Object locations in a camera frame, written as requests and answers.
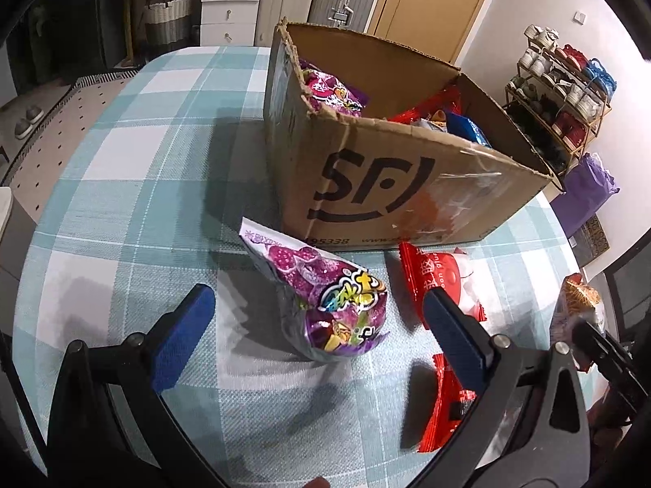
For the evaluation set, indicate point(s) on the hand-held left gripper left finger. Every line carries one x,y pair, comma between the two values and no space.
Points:
183,335

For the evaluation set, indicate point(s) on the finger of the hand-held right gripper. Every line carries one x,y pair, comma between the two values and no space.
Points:
608,361

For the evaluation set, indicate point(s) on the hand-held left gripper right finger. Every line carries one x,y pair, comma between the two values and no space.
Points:
457,345

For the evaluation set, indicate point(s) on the white and orange snack packet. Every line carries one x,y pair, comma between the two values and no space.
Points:
574,300

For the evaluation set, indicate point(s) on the red and white snack packet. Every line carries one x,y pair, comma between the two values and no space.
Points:
442,269

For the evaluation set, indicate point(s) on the purple snack packet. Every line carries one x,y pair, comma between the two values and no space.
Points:
330,89
325,300

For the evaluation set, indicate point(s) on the brown cardboard box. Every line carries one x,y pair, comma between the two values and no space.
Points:
376,183

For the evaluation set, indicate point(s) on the brown dotted doormat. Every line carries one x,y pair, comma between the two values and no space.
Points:
592,239

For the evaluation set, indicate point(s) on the purple bag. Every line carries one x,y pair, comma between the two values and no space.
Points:
585,193

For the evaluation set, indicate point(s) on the patterned floor mat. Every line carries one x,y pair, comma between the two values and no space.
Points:
56,137

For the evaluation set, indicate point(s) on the red snack packet blue label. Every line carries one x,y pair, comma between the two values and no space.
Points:
432,104

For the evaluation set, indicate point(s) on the wooden shoe rack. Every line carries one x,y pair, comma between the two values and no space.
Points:
513,96

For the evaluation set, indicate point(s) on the pair of grey slippers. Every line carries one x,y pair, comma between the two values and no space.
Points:
28,121

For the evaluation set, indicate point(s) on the shoe rack with shoes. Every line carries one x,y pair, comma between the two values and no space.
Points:
564,86

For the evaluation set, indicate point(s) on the grey and white laundry basket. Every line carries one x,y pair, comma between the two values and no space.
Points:
168,20

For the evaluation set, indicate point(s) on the white drawer cabinet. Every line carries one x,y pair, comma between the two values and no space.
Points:
229,5

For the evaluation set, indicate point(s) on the wooden door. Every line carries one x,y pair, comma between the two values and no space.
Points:
437,5

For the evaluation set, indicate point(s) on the white light switch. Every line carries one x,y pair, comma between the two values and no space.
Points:
580,17

